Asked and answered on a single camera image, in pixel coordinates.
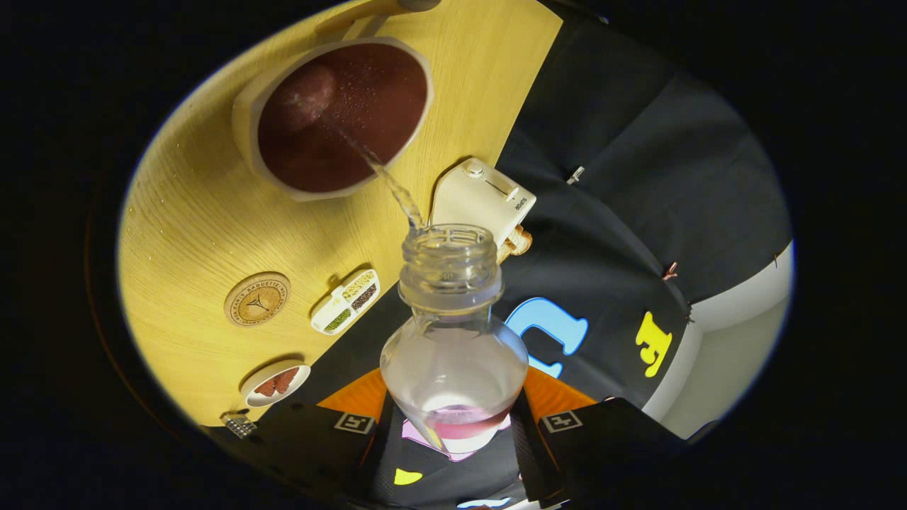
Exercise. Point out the clear plastic juice bottle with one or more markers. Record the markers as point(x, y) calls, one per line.
point(453, 361)

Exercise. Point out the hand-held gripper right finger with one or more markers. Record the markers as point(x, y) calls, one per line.
point(567, 460)

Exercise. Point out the white round plate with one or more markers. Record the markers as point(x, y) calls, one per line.
point(258, 397)

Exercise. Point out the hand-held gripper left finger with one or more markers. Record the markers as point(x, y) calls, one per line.
point(354, 453)

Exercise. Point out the red meat slice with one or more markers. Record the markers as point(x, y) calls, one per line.
point(286, 380)
point(267, 387)

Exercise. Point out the wooden table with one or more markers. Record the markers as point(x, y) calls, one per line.
point(198, 212)

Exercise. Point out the round wooden coaster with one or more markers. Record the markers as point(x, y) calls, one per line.
point(257, 299)

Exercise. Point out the silver clip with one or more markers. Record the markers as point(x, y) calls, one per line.
point(575, 175)

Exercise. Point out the toast slice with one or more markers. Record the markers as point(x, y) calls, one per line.
point(521, 241)
point(506, 253)

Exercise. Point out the cream toaster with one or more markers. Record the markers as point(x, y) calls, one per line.
point(475, 202)

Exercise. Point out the white divided spice tray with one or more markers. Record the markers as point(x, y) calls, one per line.
point(346, 302)

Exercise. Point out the red clip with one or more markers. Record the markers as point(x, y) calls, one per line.
point(669, 270)

